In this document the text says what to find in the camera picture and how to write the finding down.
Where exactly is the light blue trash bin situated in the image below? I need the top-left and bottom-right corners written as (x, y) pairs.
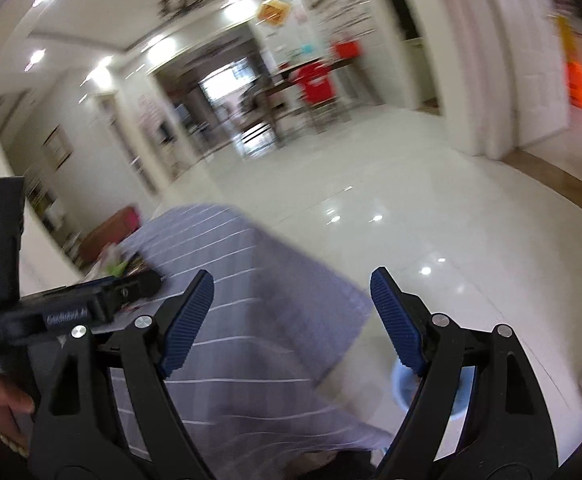
top-left (392, 359), bottom-right (475, 420)

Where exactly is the person's left hand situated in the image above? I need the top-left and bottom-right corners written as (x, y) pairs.
top-left (0, 375), bottom-right (35, 452)

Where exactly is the brown pink bench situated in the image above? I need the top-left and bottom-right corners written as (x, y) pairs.
top-left (78, 205), bottom-right (141, 264)

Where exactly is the purple grid tablecloth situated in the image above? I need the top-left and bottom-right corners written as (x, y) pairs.
top-left (120, 204), bottom-right (391, 479)

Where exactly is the orange plastic stool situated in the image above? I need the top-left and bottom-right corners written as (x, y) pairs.
top-left (566, 61), bottom-right (582, 110)

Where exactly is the wooden dining table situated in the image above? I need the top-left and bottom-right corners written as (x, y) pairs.
top-left (256, 58), bottom-right (355, 146)

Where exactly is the chair with red cover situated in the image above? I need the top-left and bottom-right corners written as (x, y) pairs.
top-left (289, 61), bottom-right (342, 132)

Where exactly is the framed wall picture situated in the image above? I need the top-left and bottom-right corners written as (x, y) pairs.
top-left (41, 125), bottom-right (73, 171)

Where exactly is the red diamond wall ornament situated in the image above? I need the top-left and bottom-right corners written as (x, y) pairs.
top-left (256, 0), bottom-right (292, 27)

